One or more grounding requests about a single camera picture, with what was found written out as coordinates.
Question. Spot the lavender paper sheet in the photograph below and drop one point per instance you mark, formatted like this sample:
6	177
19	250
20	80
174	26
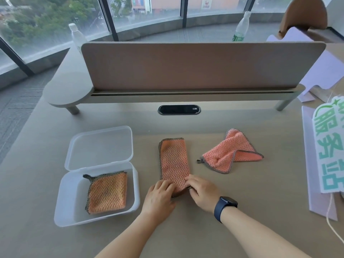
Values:
332	67

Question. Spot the long orange dishcloth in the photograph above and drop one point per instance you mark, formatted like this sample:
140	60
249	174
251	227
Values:
173	161

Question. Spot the lavender foam board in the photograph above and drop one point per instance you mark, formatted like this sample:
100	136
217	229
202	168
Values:
309	171

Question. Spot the crumpled orange dishcloth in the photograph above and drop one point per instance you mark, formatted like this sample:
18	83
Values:
228	155

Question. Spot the black window frame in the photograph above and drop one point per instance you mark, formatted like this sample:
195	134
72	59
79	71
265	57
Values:
109	18

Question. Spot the square folded orange dishcloth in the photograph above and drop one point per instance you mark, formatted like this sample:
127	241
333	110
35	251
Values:
107	193

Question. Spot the person's right thumb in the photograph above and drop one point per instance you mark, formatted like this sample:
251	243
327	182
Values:
193	195

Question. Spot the person's left forearm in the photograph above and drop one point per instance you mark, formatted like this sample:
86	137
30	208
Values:
126	236

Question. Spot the person's right hand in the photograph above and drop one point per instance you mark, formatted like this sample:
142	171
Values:
205	196

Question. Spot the person's left thumb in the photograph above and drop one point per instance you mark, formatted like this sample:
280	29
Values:
173	197

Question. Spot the dark blue smartwatch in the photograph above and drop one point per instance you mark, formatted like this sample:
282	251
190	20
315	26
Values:
225	206

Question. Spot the white plastic bottle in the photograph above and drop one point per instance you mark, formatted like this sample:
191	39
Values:
77	37

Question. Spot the clear bottle with green label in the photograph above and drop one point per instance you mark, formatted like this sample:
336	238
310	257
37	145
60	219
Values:
242	29

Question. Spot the person's right forearm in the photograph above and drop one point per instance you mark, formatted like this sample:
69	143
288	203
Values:
258	236

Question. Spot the grey desk riser shelf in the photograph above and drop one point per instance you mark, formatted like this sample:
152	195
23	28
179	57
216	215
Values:
70	91

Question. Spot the brown chair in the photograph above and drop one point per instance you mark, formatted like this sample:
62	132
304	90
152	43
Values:
306	13

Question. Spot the white sign with green characters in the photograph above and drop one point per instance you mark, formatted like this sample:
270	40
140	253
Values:
329	147

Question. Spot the clear plastic lidded box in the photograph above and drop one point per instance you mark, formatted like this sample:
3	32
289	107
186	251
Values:
80	209

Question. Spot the person's left hand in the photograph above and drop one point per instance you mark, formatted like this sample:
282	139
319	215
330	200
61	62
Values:
157	200

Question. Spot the beige desk divider panel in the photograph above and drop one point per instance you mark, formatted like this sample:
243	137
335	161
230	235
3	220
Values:
201	65

